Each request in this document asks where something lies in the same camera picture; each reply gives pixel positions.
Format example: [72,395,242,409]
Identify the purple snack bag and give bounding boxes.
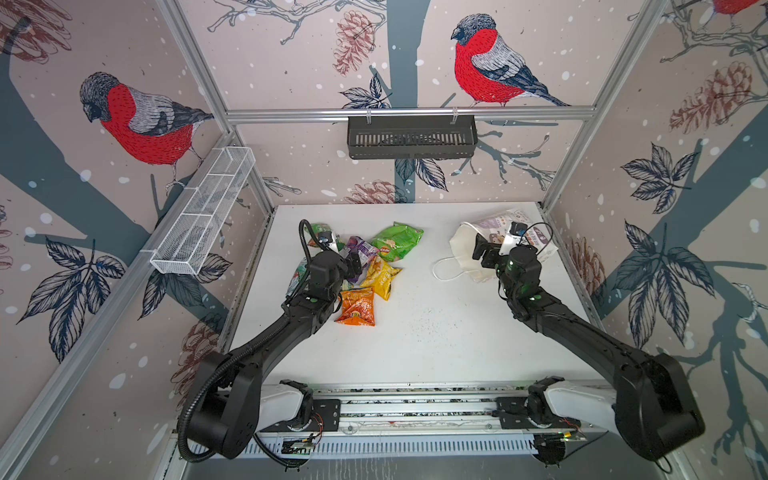
[344,236,379,285]

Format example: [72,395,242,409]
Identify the printed white paper bag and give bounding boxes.
[432,208,558,283]

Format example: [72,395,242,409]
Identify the yellow snack pack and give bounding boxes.
[360,256,401,301]

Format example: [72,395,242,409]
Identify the orange snack pack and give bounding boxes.
[335,288,375,327]

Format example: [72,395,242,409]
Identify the green red snack pack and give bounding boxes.
[308,223,345,252]

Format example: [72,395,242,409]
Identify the large green chip bag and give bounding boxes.
[370,222,424,263]

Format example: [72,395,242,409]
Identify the colourful candy snack bag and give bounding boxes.
[286,258,307,296]

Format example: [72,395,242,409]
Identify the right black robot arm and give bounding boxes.
[472,235,706,461]

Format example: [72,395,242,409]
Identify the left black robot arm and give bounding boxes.
[177,219,362,463]

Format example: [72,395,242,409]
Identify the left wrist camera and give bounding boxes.
[315,230,342,253]

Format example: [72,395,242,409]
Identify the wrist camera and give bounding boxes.
[500,221,528,256]
[315,230,342,253]

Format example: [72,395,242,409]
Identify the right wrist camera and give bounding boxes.
[500,221,528,256]

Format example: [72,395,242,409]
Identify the black hanging wall basket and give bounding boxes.
[347,115,478,160]

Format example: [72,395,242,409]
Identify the aluminium frame crossbar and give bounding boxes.
[226,106,597,125]

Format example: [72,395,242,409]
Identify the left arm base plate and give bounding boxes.
[260,399,341,433]

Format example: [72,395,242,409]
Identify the white wire mesh basket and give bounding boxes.
[150,146,255,275]

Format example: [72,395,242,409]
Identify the aluminium mounting rail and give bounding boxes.
[262,378,610,435]

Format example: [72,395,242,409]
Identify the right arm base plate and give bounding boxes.
[493,396,581,430]

